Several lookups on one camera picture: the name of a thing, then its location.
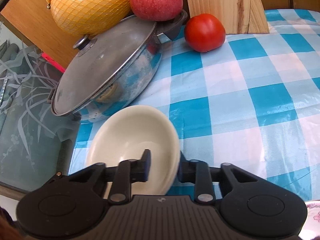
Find cream bowl front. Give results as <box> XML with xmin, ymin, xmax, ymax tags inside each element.
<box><xmin>85</xmin><ymin>105</ymin><xmax>180</xmax><ymax>195</ymax></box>

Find deep plate pink flowers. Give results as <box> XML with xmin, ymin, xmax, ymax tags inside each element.
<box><xmin>299</xmin><ymin>200</ymin><xmax>320</xmax><ymax>240</ymax></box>

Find blue white checkered tablecloth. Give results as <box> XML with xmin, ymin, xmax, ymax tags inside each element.
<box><xmin>68</xmin><ymin>9</ymin><xmax>320</xmax><ymax>203</ymax></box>

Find etched glass door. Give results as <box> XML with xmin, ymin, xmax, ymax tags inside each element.
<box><xmin>1</xmin><ymin>18</ymin><xmax>80</xmax><ymax>200</ymax></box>

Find steel pan with lid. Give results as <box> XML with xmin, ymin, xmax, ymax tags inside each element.
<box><xmin>48</xmin><ymin>10</ymin><xmax>188</xmax><ymax>122</ymax></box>

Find red box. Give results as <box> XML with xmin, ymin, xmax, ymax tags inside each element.
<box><xmin>41</xmin><ymin>52</ymin><xmax>65</xmax><ymax>73</ymax></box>

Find red tomato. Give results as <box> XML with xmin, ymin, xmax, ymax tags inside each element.
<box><xmin>184</xmin><ymin>14</ymin><xmax>226</xmax><ymax>53</ymax></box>

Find yellow pomelo in net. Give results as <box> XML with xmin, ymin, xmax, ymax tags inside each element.
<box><xmin>47</xmin><ymin>0</ymin><xmax>131</xmax><ymax>36</ymax></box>

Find red apple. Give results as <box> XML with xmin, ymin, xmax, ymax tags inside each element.
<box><xmin>130</xmin><ymin>0</ymin><xmax>183</xmax><ymax>22</ymax></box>

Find wooden knife block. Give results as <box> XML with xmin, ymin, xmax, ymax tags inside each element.
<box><xmin>187</xmin><ymin>0</ymin><xmax>269</xmax><ymax>34</ymax></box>

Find wooden cabinet panels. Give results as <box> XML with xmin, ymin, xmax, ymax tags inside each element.
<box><xmin>1</xmin><ymin>0</ymin><xmax>319</xmax><ymax>68</ymax></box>

